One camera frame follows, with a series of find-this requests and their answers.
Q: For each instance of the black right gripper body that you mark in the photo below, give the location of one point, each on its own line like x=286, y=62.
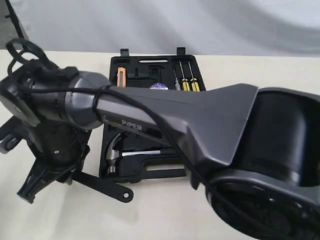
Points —
x=61, y=147

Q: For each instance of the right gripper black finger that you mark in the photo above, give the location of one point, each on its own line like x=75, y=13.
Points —
x=40, y=176

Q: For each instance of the adjustable wrench black handle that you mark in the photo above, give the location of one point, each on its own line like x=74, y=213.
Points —
x=104, y=186

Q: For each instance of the claw hammer black grip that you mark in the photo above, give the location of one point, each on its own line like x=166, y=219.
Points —
x=112, y=154

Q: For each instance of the electrical tape roll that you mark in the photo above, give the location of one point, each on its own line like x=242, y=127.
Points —
x=159, y=86

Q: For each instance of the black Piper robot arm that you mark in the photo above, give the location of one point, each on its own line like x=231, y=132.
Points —
x=256, y=151

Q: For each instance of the black plastic tool case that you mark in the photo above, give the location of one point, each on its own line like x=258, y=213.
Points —
x=142, y=72

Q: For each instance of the orange utility knife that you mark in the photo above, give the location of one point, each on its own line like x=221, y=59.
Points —
x=121, y=77

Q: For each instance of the yellow screwdriver left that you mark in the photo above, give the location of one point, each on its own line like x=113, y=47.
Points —
x=185, y=84

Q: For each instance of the yellow screwdriver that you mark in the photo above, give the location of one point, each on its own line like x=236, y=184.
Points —
x=185, y=84
x=194, y=82

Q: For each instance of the black backdrop stand pole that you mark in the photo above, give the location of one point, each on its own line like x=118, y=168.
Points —
x=14, y=20

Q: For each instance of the yellow screwdriver right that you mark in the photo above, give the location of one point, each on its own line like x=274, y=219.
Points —
x=194, y=82

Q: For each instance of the white backdrop cloth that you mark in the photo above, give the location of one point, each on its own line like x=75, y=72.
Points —
x=204, y=27

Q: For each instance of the clear handled test screwdriver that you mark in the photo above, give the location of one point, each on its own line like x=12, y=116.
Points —
x=176, y=82

